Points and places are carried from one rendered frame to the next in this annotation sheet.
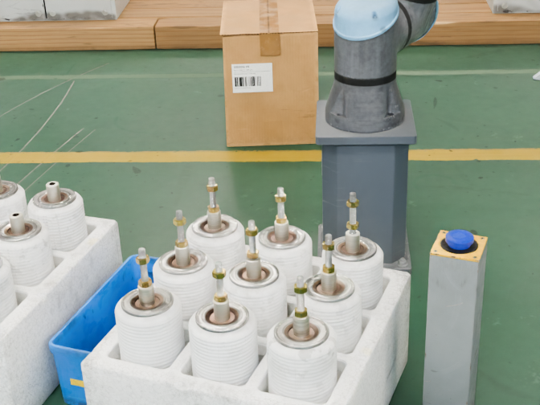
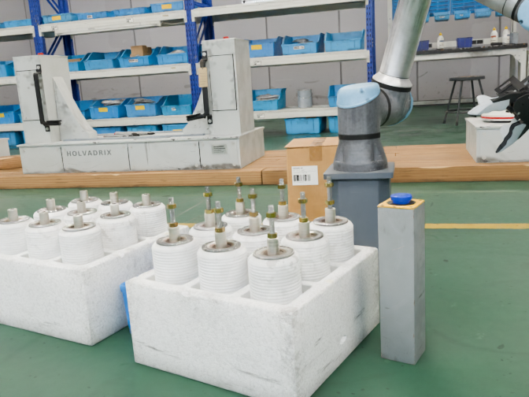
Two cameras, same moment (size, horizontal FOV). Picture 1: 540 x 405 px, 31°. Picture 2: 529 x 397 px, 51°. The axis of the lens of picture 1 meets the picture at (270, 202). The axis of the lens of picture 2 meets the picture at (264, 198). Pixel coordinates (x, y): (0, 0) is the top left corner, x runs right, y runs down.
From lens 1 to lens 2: 0.52 m
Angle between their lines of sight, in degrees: 19
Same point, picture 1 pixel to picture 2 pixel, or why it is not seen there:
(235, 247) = not seen: hidden behind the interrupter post
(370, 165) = (361, 194)
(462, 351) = (407, 288)
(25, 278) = (114, 245)
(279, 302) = not seen: hidden behind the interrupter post
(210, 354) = (208, 269)
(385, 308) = (352, 262)
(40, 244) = (126, 223)
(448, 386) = (398, 321)
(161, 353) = (179, 276)
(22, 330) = (100, 271)
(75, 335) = not seen: hidden behind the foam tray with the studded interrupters
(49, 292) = (127, 253)
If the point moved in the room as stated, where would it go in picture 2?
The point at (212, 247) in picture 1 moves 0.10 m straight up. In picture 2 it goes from (235, 224) to (232, 181)
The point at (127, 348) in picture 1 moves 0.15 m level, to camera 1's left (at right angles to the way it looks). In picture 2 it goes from (157, 271) to (87, 272)
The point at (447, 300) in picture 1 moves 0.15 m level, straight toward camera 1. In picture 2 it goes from (393, 244) to (378, 271)
